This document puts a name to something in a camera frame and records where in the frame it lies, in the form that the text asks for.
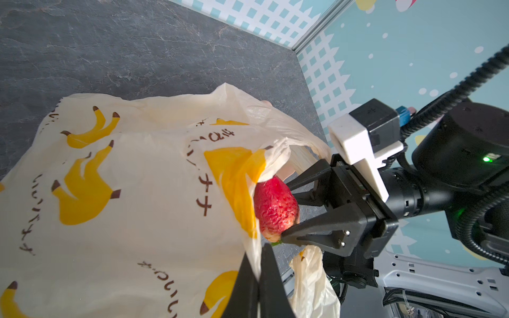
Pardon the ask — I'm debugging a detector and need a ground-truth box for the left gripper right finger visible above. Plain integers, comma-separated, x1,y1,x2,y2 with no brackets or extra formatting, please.
259,244,296,318

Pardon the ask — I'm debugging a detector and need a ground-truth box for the red peach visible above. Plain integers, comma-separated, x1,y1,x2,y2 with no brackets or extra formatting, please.
253,176,300,243

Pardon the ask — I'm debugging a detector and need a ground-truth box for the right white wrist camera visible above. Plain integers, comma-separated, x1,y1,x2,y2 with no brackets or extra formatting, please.
327,99,411,202

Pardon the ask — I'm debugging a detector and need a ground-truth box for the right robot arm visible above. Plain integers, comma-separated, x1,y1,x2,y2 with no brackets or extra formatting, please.
282,47,508,317

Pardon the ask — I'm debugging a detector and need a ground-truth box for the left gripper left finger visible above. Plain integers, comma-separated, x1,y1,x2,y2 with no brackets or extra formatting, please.
221,254,259,318

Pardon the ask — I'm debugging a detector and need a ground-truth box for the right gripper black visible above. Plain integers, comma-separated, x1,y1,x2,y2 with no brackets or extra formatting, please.
281,154,398,288

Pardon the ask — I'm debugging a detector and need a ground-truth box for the banana print plastic bag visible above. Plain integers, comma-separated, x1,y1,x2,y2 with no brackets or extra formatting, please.
1,83,331,317

